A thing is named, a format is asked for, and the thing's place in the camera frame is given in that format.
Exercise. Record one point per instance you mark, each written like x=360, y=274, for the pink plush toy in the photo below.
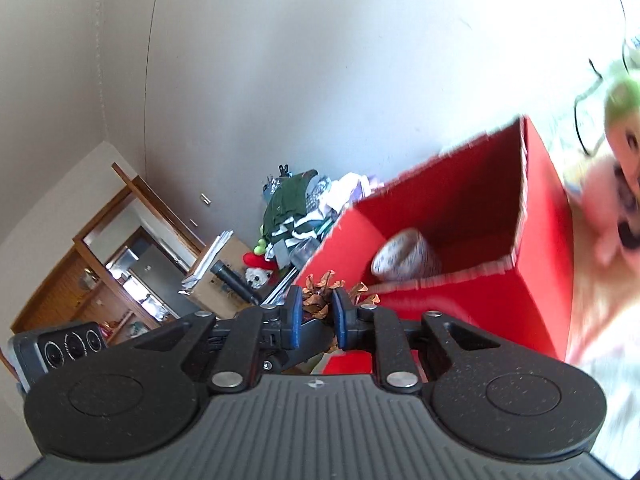
x=602, y=200

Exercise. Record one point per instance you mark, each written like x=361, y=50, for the wooden door frame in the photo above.
x=145, y=195

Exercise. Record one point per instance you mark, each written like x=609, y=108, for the stack of white papers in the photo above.
x=210, y=255

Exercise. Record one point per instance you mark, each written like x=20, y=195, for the pile of clothes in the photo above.
x=295, y=205

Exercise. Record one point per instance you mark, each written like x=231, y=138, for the grey refrigerator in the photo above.
x=150, y=265

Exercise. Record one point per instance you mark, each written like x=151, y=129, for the metal wall hook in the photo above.
x=204, y=198

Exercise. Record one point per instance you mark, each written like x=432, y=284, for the brown cardboard box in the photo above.
x=232, y=255

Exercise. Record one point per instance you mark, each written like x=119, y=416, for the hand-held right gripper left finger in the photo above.
x=295, y=321

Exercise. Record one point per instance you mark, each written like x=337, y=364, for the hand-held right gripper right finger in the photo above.
x=340, y=321

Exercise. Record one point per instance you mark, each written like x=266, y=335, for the wooden cabinet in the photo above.
x=60, y=300

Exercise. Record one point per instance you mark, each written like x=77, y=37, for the red cardboard box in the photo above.
x=475, y=195

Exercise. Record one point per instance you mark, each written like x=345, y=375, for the red santa plush toy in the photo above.
x=257, y=272

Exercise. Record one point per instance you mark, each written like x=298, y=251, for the green plush toy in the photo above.
x=622, y=105

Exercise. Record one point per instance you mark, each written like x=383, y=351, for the brown pine cone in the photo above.
x=320, y=292

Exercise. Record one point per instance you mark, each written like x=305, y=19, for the small green toy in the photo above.
x=259, y=247

